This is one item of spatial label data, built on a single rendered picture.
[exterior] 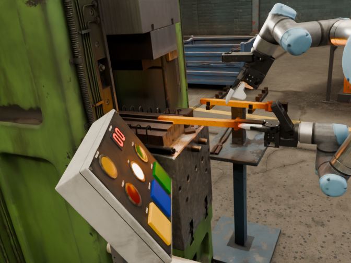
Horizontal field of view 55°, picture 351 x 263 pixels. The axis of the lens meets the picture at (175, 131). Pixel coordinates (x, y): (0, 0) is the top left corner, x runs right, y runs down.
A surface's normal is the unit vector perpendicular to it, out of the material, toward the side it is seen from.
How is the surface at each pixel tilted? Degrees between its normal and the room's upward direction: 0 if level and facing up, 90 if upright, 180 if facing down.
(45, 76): 89
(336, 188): 90
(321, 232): 0
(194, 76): 90
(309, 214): 0
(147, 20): 90
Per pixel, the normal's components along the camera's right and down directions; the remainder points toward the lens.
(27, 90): -0.41, 0.37
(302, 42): 0.18, 0.62
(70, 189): 0.01, 0.39
